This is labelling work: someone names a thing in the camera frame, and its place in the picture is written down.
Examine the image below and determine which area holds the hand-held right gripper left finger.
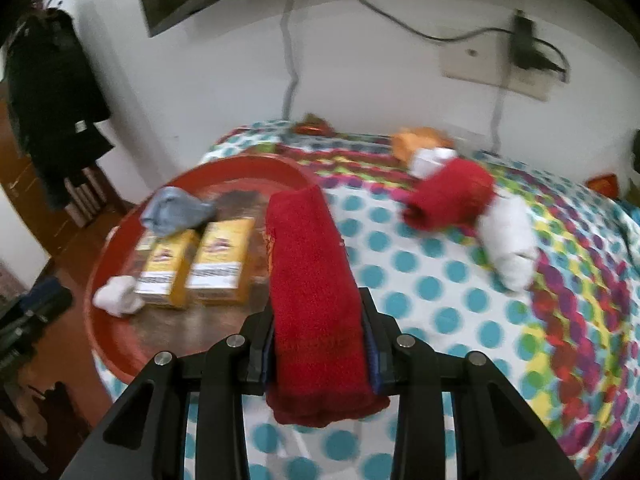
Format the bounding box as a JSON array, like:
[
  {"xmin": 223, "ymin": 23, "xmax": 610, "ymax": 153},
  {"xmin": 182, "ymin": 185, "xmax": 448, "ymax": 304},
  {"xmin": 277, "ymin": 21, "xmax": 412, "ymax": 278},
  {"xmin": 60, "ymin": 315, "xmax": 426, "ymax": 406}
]
[{"xmin": 60, "ymin": 310, "xmax": 278, "ymax": 480}]

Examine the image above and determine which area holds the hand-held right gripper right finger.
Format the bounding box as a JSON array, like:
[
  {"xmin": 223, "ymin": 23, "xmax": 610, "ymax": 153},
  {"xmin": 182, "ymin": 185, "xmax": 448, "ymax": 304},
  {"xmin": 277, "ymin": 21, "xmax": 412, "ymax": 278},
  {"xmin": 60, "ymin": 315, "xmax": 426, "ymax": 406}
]
[{"xmin": 357, "ymin": 287, "xmax": 583, "ymax": 480}]

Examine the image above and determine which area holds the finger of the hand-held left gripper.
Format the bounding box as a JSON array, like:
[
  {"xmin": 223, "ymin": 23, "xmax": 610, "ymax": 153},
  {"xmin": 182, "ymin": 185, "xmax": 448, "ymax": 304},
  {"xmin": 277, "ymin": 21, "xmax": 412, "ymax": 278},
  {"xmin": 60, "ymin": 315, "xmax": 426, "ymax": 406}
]
[
  {"xmin": 0, "ymin": 310, "xmax": 38, "ymax": 361},
  {"xmin": 17, "ymin": 277, "xmax": 75, "ymax": 323}
]

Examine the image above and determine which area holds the round red tray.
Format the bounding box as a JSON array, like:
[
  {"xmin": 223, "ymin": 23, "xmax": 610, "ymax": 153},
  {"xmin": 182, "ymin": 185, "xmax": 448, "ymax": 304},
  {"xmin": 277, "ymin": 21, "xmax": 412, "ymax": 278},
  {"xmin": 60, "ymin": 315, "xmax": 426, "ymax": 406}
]
[{"xmin": 89, "ymin": 154, "xmax": 321, "ymax": 386}]

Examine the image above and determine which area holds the embroidered red towel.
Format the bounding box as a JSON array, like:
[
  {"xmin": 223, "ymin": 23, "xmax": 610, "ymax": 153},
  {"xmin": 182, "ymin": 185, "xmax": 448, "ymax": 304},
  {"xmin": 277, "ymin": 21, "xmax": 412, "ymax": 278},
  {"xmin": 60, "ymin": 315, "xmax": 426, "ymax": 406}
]
[{"xmin": 264, "ymin": 184, "xmax": 391, "ymax": 428}]

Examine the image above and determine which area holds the yellow cardboard box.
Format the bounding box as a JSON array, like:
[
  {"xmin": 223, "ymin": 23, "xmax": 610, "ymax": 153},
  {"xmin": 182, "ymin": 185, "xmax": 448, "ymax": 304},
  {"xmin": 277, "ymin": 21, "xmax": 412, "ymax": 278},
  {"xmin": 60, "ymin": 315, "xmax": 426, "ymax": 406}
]
[
  {"xmin": 134, "ymin": 230, "xmax": 196, "ymax": 309},
  {"xmin": 184, "ymin": 217, "xmax": 256, "ymax": 305}
]

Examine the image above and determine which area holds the grey-blue sock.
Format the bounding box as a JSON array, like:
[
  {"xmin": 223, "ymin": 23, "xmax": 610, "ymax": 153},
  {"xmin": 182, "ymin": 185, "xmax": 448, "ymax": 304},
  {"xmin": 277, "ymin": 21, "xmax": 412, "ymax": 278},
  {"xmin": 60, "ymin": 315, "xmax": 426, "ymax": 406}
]
[{"xmin": 140, "ymin": 186, "xmax": 218, "ymax": 236}]

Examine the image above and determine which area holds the large white sock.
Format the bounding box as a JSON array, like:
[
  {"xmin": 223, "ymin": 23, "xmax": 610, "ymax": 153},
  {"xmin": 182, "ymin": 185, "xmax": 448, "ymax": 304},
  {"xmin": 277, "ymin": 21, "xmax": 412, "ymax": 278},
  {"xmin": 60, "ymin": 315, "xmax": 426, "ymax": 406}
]
[{"xmin": 477, "ymin": 194, "xmax": 540, "ymax": 292}]

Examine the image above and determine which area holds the plain red towel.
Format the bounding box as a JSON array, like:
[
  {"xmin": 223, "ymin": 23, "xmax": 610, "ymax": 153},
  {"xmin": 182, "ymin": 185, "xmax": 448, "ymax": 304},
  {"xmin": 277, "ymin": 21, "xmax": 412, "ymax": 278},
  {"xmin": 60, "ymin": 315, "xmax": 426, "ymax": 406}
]
[{"xmin": 402, "ymin": 157, "xmax": 496, "ymax": 233}]

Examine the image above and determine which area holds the small white sock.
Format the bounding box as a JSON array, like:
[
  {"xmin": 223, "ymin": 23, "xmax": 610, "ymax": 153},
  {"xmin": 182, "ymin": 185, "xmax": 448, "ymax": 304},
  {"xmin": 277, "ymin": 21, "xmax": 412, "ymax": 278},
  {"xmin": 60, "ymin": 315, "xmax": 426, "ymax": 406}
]
[
  {"xmin": 92, "ymin": 276, "xmax": 146, "ymax": 317},
  {"xmin": 410, "ymin": 147, "xmax": 457, "ymax": 178}
]

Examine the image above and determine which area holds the orange rubber toy animal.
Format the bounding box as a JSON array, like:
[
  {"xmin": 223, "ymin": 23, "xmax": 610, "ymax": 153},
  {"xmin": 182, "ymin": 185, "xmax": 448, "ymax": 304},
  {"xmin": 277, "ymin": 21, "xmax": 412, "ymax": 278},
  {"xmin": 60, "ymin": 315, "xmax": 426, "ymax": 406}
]
[{"xmin": 391, "ymin": 127, "xmax": 453, "ymax": 163}]

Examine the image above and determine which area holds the polka dot bedsheet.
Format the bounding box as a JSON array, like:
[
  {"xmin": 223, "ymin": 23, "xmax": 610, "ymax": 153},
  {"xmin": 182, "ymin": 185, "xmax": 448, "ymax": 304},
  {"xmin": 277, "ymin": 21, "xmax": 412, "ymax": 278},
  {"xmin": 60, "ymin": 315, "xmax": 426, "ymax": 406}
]
[{"xmin": 97, "ymin": 119, "xmax": 640, "ymax": 480}]

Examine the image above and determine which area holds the dark wooden chair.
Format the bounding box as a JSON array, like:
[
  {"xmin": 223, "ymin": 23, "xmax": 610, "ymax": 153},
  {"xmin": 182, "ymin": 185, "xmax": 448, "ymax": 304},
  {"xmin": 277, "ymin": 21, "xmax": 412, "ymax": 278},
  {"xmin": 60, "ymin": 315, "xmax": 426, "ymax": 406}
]
[{"xmin": 62, "ymin": 157, "xmax": 136, "ymax": 233}]

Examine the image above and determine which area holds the wooden door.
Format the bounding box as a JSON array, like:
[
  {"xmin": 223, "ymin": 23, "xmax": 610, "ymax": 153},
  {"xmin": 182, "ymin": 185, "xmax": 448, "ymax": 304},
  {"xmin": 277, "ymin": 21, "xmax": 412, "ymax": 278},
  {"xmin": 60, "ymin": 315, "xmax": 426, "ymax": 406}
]
[{"xmin": 0, "ymin": 85, "xmax": 51, "ymax": 261}]

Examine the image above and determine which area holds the black hanging jacket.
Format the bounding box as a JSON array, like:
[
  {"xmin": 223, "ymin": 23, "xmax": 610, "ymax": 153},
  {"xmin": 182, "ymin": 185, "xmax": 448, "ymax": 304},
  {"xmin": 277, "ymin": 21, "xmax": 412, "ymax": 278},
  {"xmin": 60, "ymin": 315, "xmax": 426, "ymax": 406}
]
[{"xmin": 5, "ymin": 7, "xmax": 116, "ymax": 211}]

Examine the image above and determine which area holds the red box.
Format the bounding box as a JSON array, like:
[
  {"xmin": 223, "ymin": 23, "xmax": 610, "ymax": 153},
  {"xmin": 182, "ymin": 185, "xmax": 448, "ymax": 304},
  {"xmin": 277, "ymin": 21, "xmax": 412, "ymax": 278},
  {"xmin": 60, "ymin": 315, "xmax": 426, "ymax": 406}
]
[{"xmin": 585, "ymin": 174, "xmax": 621, "ymax": 198}]

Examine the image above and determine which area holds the black plug adapter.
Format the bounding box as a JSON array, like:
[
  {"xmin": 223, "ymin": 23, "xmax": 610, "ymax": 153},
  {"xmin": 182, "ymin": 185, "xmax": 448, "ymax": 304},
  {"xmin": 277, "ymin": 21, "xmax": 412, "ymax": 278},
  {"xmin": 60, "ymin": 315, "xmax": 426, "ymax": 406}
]
[{"xmin": 510, "ymin": 10, "xmax": 538, "ymax": 68}]

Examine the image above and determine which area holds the white wall socket plate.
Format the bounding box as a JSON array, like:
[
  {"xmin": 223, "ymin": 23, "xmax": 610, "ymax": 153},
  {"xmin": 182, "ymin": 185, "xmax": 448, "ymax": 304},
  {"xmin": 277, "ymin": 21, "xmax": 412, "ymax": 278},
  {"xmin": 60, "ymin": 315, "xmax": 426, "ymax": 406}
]
[{"xmin": 440, "ymin": 37, "xmax": 553, "ymax": 101}]

